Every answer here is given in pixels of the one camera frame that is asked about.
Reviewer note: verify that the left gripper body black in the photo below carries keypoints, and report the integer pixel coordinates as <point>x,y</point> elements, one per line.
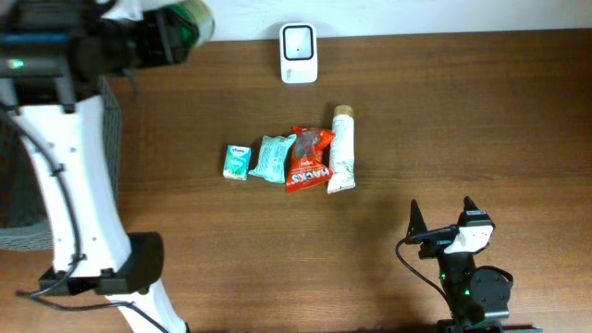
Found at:
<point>130,43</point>

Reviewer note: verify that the white cream tube gold cap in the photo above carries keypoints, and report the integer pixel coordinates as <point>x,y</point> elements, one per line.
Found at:
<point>341,155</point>

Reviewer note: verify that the green lid jar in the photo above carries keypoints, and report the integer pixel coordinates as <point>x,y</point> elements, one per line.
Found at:
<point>197,23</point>

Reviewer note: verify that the red candy bag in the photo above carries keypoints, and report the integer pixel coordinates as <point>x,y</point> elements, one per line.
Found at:
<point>307,168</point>

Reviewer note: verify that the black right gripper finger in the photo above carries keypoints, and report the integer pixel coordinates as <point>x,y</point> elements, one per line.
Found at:
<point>469,205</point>
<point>417,224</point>

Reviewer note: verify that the teal wet wipes pack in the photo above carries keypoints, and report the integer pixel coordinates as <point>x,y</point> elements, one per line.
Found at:
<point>272,157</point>

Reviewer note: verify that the small teal tissue pack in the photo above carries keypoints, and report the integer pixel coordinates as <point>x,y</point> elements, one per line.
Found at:
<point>237,161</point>

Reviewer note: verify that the white barcode scanner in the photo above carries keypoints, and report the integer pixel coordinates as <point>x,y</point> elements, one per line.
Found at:
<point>298,53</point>

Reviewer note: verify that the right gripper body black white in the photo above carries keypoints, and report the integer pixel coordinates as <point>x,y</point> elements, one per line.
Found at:
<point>432,250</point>

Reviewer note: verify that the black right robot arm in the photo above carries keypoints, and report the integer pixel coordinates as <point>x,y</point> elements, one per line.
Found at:
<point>477,296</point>

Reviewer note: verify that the dark grey plastic basket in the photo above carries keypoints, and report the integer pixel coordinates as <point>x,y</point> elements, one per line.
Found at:
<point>24,224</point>

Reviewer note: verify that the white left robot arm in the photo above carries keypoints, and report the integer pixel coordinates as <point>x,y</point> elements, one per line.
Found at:
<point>60,123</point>

